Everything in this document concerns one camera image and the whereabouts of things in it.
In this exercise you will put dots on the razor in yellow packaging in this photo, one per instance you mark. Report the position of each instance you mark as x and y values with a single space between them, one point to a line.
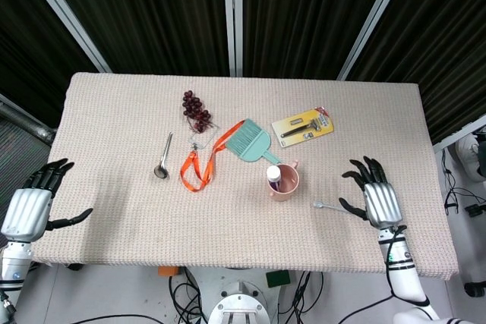
303 126

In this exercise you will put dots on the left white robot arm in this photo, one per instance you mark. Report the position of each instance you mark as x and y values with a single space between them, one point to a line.
11 274

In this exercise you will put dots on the white sneaker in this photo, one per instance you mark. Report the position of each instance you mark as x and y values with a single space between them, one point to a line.
469 155

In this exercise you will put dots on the metal spoon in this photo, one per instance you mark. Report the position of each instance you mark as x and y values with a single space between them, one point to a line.
164 159

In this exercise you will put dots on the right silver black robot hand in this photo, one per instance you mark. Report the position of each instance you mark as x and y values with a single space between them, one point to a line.
379 202

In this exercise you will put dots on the dark red grape bunch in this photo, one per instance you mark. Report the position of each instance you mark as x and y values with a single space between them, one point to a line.
195 109

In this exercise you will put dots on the orange box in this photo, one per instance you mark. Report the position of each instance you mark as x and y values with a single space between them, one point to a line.
168 271

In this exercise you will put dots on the pink plastic cup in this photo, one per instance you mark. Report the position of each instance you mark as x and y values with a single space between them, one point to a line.
284 183

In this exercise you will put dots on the white purple toothpaste tube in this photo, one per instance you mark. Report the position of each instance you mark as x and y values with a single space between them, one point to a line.
274 178

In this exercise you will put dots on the teal dustpan brush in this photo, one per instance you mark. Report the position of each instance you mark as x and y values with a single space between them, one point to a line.
250 143

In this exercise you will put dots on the green box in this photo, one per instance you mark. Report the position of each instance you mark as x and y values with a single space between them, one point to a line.
278 278

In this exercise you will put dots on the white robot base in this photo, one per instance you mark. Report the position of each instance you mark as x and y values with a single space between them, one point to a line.
243 301

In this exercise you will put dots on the black power adapter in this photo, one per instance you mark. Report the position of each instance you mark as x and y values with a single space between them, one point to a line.
474 210

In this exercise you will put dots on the beige woven tablecloth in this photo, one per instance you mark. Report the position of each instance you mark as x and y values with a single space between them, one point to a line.
243 225

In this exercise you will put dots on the grey toothbrush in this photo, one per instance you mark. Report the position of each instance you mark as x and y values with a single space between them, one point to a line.
330 206

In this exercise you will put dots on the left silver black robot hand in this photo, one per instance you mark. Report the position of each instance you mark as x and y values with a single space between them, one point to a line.
28 210

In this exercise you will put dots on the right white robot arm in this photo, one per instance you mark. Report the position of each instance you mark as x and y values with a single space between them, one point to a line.
404 274

